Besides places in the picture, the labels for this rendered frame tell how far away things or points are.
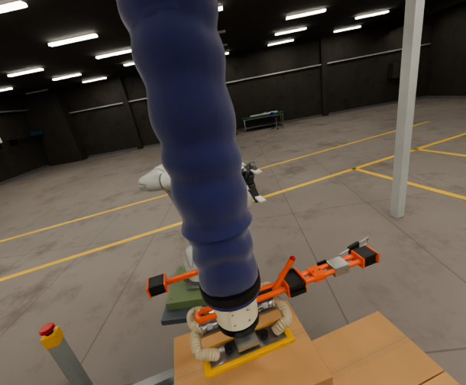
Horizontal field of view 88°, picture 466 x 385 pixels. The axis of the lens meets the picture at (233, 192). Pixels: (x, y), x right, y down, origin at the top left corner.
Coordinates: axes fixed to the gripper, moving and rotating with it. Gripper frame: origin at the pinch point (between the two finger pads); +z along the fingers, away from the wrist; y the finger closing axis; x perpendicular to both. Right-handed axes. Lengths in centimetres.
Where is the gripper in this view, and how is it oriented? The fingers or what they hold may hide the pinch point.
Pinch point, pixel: (260, 186)
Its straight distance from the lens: 107.1
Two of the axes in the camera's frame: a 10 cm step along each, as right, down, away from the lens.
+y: 1.8, 9.1, 3.6
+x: -9.4, 2.7, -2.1
